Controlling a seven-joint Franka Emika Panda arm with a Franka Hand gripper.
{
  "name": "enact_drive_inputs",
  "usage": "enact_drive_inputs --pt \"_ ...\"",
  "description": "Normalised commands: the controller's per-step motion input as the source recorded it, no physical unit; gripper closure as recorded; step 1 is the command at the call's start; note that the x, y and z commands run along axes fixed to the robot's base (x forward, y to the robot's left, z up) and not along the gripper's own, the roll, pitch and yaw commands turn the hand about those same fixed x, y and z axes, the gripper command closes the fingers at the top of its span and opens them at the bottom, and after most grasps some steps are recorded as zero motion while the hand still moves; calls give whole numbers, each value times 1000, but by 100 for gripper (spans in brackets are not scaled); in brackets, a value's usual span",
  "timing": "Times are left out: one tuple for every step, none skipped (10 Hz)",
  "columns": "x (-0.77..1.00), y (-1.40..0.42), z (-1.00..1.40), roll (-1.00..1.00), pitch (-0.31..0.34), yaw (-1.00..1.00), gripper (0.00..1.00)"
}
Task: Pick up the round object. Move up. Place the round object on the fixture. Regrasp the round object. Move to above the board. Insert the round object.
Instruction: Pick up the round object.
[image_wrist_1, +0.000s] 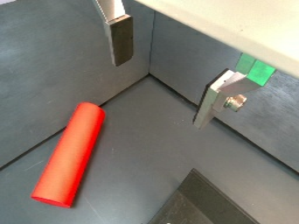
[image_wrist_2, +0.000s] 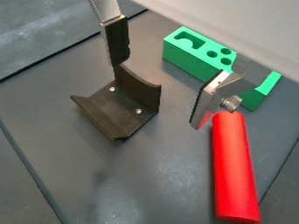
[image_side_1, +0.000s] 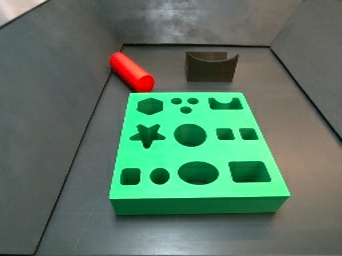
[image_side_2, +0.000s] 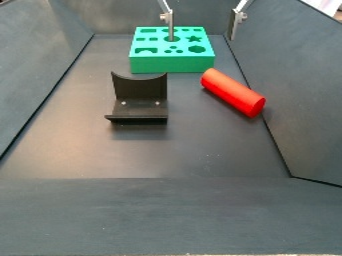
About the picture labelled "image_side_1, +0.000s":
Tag green shape sorter block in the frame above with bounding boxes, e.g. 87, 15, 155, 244
110, 92, 290, 215

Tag black cradle stand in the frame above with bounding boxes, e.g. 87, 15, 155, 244
186, 52, 239, 82

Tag red cylinder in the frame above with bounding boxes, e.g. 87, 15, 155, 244
110, 52, 155, 92

